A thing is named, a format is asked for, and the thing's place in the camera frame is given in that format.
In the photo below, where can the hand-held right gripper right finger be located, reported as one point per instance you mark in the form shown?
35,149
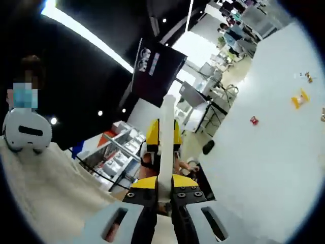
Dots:
188,193

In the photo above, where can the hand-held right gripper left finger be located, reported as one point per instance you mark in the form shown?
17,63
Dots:
142,195

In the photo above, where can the red food candy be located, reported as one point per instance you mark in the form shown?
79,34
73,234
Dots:
254,120

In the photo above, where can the yellow food packet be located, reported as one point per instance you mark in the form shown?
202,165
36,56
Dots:
299,99

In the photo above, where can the gold food candy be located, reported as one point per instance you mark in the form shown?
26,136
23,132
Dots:
323,114
309,77

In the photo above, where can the person's left hand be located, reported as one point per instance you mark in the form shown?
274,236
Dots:
184,165

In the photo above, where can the black oval case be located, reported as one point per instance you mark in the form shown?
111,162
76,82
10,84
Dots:
208,147

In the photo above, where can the white storage shelf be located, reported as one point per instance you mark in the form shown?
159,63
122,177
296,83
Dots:
119,157

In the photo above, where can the grey monitor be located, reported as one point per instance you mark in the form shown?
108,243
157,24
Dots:
193,95

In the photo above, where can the grey side desk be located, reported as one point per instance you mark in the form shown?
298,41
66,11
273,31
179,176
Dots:
215,109

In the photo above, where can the large black screen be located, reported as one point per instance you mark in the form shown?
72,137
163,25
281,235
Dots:
157,76

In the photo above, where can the person's beige shirt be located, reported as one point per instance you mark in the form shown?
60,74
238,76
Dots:
50,190

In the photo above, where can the curved ceiling light strip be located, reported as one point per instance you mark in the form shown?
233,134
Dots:
89,35
190,15

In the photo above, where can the white worn chest device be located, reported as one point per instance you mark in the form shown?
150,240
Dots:
25,119

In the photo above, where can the person's head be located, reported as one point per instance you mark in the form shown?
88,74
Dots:
31,66

